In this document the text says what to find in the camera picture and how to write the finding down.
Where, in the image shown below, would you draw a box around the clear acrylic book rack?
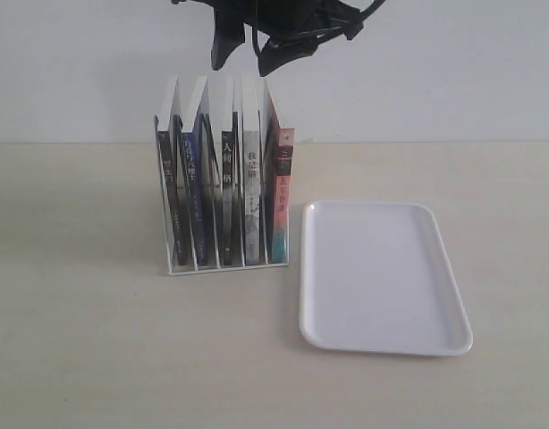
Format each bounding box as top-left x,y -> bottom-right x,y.
152,74 -> 294,278

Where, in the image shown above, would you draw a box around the dark brown spine book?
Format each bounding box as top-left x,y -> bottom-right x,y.
154,75 -> 189,273

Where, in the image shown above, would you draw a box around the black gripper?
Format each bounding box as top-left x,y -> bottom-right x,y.
171,0 -> 365,78

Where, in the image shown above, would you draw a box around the pink teal spine book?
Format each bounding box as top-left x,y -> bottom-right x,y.
264,81 -> 295,264

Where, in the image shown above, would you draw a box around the grey white spine book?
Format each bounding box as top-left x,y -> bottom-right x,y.
241,75 -> 265,265

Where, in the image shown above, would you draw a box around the white plastic tray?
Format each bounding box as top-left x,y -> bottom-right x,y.
299,200 -> 473,357

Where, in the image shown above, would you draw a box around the black spine book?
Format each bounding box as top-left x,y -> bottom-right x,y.
219,78 -> 240,265

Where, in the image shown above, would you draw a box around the blue moon cover book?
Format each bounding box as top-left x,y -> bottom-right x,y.
179,76 -> 211,266

